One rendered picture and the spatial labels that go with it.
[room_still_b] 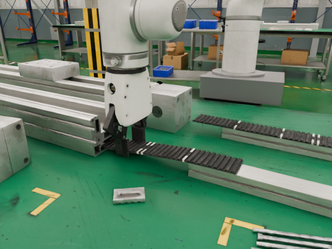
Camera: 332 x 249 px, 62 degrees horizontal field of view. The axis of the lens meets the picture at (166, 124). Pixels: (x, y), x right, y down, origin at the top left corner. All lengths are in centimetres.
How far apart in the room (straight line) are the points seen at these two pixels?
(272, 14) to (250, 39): 707
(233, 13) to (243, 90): 26
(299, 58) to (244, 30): 438
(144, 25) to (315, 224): 39
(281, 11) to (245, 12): 707
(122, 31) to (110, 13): 3
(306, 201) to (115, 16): 42
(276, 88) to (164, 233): 66
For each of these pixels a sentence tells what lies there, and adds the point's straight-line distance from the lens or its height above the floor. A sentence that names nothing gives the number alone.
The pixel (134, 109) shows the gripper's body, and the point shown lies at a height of 89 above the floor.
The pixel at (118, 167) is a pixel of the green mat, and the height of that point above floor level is 78.
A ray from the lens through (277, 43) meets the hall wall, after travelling 811.
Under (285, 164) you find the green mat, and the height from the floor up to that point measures 78.
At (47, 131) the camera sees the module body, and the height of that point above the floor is 81.
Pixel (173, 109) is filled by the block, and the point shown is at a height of 84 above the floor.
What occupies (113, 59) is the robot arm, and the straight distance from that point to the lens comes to 49.
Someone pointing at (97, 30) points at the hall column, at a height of 83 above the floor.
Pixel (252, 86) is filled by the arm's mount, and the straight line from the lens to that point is 95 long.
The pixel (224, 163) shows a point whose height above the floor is 82.
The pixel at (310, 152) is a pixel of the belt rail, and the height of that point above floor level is 79.
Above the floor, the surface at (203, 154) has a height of 81.
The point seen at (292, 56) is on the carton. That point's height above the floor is 35.
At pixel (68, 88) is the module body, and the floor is 85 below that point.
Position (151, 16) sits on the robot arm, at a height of 105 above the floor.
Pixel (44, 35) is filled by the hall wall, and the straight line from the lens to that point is 1150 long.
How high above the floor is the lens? 106
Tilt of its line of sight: 22 degrees down
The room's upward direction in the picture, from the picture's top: straight up
